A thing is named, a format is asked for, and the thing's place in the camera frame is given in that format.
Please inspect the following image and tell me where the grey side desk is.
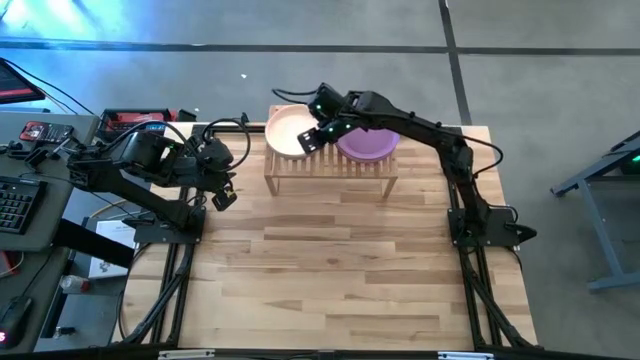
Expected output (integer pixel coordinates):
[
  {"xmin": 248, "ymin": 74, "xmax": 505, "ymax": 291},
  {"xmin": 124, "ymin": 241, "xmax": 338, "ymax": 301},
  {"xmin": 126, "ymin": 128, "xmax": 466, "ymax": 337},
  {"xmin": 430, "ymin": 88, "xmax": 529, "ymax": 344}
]
[{"xmin": 0, "ymin": 110, "xmax": 101, "ymax": 356}]

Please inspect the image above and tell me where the black keyboard with backlight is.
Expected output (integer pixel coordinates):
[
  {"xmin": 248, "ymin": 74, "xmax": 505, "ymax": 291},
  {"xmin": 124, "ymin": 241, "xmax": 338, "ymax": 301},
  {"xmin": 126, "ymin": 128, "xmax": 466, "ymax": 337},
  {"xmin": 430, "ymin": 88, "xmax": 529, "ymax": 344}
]
[{"xmin": 0, "ymin": 175, "xmax": 49, "ymax": 235}]

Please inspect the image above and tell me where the peach plate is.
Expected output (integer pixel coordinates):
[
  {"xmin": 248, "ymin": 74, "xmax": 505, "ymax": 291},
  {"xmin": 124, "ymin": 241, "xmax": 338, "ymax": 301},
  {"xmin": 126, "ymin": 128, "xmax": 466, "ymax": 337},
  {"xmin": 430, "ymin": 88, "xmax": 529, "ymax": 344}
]
[{"xmin": 264, "ymin": 103, "xmax": 321, "ymax": 161}]

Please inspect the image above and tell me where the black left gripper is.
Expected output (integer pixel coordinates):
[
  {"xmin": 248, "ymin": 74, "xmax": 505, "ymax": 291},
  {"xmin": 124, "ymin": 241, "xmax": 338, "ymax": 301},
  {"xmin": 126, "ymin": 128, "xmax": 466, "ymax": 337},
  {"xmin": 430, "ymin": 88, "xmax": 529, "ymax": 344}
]
[{"xmin": 199, "ymin": 167, "xmax": 239, "ymax": 212}]

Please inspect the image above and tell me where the black computer mouse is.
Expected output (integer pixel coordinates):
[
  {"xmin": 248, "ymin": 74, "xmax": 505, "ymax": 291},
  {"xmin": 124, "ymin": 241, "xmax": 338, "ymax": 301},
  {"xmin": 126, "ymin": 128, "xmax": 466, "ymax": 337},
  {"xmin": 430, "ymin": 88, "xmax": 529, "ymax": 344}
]
[{"xmin": 0, "ymin": 295, "xmax": 35, "ymax": 350}]

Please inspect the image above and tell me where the white paper box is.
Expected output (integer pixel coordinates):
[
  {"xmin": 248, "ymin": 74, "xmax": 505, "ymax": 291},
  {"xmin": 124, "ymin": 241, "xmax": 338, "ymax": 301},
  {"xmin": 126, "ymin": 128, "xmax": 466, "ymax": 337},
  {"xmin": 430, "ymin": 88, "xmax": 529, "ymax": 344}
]
[{"xmin": 88, "ymin": 219, "xmax": 137, "ymax": 280}]

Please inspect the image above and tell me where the computer monitor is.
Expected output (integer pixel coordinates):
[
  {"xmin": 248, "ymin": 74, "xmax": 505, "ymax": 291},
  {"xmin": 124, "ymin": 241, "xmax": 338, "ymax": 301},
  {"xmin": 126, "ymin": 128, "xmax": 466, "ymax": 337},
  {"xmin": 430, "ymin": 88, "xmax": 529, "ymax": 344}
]
[{"xmin": 0, "ymin": 57, "xmax": 46, "ymax": 105}]

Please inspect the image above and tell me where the red and black equipment box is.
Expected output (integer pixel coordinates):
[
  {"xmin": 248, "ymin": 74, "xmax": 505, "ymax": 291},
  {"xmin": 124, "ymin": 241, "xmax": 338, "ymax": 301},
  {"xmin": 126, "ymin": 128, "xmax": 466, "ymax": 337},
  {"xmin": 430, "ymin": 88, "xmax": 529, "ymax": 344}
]
[{"xmin": 97, "ymin": 108, "xmax": 179, "ymax": 144}]

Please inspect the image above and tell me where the clear plastic bottle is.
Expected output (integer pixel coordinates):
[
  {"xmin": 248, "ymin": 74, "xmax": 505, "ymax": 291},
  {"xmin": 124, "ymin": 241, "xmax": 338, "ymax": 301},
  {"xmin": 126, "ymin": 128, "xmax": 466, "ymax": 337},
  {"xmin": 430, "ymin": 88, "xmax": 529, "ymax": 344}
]
[{"xmin": 59, "ymin": 274, "xmax": 94, "ymax": 295}]

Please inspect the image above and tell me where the slatted wooden shelf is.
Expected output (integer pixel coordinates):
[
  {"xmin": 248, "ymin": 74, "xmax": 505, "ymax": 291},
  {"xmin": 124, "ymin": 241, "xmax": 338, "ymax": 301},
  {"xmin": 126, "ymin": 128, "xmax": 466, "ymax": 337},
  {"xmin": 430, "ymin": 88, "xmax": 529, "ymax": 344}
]
[{"xmin": 263, "ymin": 104, "xmax": 400, "ymax": 200}]

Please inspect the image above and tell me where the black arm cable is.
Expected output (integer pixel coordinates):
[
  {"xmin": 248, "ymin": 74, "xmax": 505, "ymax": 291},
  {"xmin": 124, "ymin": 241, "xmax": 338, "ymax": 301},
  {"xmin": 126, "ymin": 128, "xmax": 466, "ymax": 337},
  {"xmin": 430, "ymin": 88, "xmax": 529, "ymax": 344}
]
[
  {"xmin": 199, "ymin": 117, "xmax": 252, "ymax": 174},
  {"xmin": 271, "ymin": 87, "xmax": 321, "ymax": 106}
]

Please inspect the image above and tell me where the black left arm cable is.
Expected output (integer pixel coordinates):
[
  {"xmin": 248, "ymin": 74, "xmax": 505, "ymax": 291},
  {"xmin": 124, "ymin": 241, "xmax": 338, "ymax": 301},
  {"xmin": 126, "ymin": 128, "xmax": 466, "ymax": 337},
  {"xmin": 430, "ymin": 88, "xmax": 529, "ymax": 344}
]
[{"xmin": 199, "ymin": 117, "xmax": 252, "ymax": 174}]

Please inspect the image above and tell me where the purple plate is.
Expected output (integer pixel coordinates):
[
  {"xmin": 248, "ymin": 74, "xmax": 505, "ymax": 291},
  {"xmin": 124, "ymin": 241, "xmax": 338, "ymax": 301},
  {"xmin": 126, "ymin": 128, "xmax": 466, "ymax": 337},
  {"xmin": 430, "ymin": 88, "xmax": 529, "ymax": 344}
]
[{"xmin": 335, "ymin": 127, "xmax": 401, "ymax": 164}]

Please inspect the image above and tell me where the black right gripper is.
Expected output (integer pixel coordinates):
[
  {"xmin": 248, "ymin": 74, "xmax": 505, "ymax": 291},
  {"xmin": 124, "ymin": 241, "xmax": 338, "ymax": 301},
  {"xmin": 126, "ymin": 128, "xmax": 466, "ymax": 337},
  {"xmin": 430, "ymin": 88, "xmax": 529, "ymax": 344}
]
[{"xmin": 297, "ymin": 111, "xmax": 359, "ymax": 155}]

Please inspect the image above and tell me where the white edge bracket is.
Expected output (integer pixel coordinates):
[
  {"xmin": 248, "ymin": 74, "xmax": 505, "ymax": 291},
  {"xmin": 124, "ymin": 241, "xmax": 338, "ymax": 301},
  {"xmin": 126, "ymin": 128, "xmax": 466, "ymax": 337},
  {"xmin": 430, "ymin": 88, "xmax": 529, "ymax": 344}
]
[
  {"xmin": 158, "ymin": 349, "xmax": 216, "ymax": 360},
  {"xmin": 438, "ymin": 351, "xmax": 495, "ymax": 360}
]

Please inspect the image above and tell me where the black flat bar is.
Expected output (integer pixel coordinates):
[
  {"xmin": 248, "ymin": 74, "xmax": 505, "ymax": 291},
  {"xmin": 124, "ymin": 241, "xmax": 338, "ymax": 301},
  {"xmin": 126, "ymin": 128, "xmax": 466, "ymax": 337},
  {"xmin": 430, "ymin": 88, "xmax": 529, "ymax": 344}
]
[{"xmin": 52, "ymin": 218, "xmax": 136, "ymax": 269}]

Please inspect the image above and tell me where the grey metal table stand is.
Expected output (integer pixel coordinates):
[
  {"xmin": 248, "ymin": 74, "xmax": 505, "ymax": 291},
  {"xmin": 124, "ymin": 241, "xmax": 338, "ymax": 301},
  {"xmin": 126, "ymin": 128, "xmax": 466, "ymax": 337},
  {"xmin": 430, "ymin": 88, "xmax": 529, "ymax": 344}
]
[{"xmin": 549, "ymin": 130, "xmax": 640, "ymax": 293}]

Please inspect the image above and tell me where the smartphone with red case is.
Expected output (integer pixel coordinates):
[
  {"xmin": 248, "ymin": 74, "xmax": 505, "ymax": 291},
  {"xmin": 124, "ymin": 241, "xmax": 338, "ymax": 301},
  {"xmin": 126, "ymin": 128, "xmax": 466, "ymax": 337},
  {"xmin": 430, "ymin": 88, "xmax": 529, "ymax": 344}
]
[{"xmin": 19, "ymin": 120, "xmax": 75, "ymax": 145}]

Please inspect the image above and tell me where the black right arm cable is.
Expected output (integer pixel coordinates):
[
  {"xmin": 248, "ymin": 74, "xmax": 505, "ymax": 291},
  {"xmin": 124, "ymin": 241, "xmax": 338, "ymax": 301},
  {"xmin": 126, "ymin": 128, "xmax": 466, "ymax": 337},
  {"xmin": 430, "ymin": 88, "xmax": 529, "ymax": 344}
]
[{"xmin": 271, "ymin": 87, "xmax": 321, "ymax": 106}]

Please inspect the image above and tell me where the black monitor cable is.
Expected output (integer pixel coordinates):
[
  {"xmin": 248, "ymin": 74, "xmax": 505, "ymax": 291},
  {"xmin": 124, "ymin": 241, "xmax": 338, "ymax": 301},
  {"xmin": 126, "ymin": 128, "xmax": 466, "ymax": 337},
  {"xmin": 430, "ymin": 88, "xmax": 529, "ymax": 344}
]
[{"xmin": 3, "ymin": 58, "xmax": 97, "ymax": 117}]

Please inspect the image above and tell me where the black clamp tool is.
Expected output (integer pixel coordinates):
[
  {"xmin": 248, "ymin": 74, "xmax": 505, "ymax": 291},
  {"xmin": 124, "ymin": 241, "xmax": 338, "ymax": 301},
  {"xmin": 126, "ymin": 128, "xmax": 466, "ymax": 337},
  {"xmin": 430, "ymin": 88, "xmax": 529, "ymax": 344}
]
[{"xmin": 24, "ymin": 135, "xmax": 81, "ymax": 170}]

